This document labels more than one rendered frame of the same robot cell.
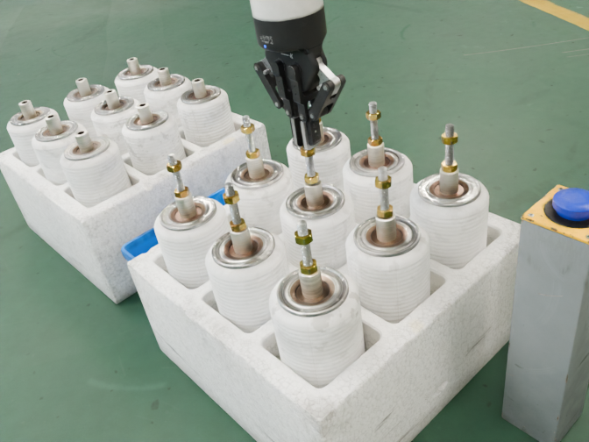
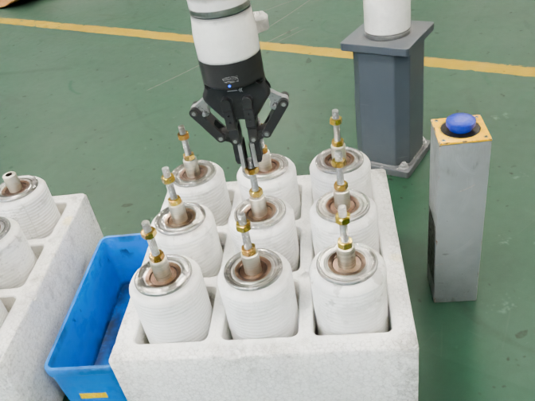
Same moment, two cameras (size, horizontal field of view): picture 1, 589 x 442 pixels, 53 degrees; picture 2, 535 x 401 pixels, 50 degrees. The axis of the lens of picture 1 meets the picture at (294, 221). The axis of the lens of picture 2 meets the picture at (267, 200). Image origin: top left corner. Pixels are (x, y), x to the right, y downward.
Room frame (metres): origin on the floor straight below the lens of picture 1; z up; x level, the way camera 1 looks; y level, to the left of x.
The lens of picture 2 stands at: (0.14, 0.41, 0.74)
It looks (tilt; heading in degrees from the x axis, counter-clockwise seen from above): 36 degrees down; 316
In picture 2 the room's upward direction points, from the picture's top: 10 degrees counter-clockwise
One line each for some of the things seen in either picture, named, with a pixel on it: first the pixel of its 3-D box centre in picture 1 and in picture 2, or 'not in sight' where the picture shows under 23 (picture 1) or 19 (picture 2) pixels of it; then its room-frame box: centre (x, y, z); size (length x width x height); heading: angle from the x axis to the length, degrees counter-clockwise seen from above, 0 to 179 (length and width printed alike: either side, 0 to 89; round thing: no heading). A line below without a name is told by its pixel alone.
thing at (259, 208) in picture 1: (267, 226); (193, 264); (0.72, 0.04, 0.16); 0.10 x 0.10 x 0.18
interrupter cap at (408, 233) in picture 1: (386, 236); (342, 205); (0.53, -0.10, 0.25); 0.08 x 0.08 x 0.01
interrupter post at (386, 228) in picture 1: (386, 226); (341, 198); (0.53, -0.10, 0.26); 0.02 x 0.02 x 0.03
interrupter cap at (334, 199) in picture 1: (315, 202); (259, 212); (0.63, -0.03, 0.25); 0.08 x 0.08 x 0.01
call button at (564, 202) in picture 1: (574, 206); (460, 125); (0.44, -0.26, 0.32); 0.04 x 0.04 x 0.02
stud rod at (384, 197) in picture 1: (384, 197); (340, 175); (0.53, -0.10, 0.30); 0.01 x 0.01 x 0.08
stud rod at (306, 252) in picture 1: (306, 253); (344, 231); (0.46, -0.01, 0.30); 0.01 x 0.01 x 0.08
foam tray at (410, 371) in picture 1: (328, 295); (275, 291); (0.63, -0.03, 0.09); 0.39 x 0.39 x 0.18; 37
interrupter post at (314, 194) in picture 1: (314, 193); (258, 204); (0.63, -0.03, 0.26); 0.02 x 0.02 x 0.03
